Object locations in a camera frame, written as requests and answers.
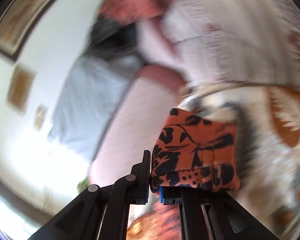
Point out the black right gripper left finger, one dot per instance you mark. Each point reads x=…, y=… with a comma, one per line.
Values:
x=101, y=212

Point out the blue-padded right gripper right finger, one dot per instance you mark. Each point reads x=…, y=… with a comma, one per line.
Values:
x=212, y=215

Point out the orange floral garment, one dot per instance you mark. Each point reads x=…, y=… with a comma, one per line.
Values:
x=189, y=152

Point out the green white patterned pillow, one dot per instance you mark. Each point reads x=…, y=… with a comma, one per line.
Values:
x=82, y=185

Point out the pink quilted bolster cushion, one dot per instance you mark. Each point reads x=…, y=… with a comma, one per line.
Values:
x=136, y=124

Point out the cream leaf-pattern blanket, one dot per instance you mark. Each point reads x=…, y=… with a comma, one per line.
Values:
x=268, y=146

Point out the grey pillow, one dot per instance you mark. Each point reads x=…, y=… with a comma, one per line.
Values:
x=90, y=96

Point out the black furry cloth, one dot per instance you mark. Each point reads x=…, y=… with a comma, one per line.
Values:
x=109, y=39

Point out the pink quilted bedspread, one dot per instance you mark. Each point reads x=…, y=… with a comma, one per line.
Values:
x=162, y=37

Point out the striped beige folded quilt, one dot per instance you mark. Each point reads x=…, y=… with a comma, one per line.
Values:
x=253, y=41

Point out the salmon orange towel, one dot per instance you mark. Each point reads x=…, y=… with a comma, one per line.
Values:
x=126, y=12

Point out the beige wall switch plate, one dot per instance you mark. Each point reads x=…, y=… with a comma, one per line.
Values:
x=20, y=87

